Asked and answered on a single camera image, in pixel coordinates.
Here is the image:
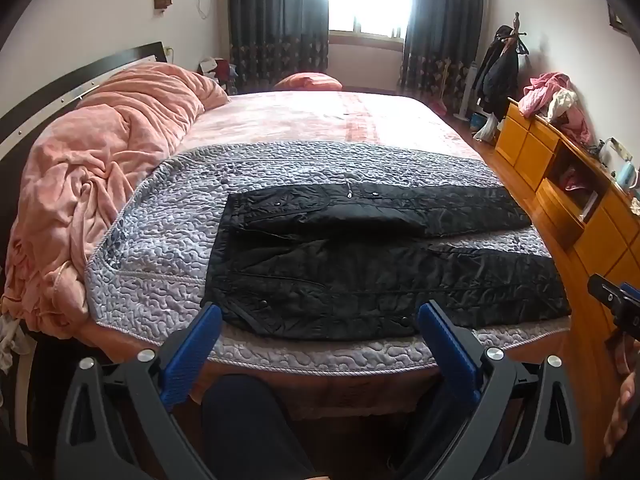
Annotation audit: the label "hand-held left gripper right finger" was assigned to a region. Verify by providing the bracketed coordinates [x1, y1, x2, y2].
[400, 301, 587, 480]

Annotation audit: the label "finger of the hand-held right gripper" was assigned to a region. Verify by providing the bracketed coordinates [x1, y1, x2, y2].
[587, 273, 624, 314]

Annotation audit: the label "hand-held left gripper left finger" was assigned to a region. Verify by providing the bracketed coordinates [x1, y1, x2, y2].
[54, 302, 223, 480]

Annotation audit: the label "black quilted pants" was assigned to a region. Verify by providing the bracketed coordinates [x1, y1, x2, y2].
[202, 182, 572, 342]

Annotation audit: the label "person's right hand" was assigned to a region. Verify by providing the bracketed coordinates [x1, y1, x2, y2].
[602, 332, 640, 461]

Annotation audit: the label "person's left leg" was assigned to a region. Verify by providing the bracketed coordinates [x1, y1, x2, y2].
[200, 372, 318, 480]

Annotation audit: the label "person's leg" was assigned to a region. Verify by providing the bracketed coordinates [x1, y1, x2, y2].
[200, 372, 318, 480]
[390, 390, 466, 480]

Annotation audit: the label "person's right leg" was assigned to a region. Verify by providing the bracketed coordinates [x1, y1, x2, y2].
[390, 390, 466, 480]

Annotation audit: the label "light blue kettle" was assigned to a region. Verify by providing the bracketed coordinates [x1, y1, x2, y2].
[616, 162, 640, 191]

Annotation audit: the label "grey quilted bedspread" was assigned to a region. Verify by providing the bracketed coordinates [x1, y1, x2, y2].
[84, 141, 573, 376]

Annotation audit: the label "yellow wooden cabinet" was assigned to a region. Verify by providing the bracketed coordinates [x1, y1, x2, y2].
[494, 97, 640, 341]

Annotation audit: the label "white crumpled cloth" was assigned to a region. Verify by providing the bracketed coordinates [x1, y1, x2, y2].
[0, 310, 31, 376]

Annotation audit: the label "white plastic bag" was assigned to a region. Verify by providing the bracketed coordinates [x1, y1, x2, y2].
[472, 112, 501, 143]

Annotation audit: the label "pink clothes pile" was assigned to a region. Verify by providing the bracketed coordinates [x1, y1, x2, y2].
[517, 72, 593, 146]

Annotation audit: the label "pink fleece blanket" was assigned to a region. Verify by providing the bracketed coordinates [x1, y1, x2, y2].
[2, 62, 231, 338]

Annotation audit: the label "coat rack with dark coats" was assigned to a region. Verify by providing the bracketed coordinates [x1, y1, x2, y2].
[472, 12, 530, 121]

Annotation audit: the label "white tower heater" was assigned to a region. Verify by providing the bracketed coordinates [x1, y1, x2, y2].
[459, 62, 478, 118]

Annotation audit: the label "bed with pink sheet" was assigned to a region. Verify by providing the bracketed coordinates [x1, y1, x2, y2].
[75, 89, 573, 421]

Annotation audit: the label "bedside clutter pile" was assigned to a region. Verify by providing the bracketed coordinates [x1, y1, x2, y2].
[198, 56, 238, 93]

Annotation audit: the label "pink pillow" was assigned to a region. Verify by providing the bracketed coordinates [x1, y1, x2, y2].
[274, 72, 343, 92]

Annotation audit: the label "dark wooden headboard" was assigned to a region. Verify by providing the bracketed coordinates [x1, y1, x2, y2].
[0, 41, 168, 171]

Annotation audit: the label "dark patterned curtain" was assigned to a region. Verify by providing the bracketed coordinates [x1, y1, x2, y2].
[398, 0, 486, 106]
[227, 0, 331, 93]

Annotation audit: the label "framed wall picture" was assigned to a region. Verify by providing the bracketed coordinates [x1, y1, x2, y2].
[607, 2, 628, 36]

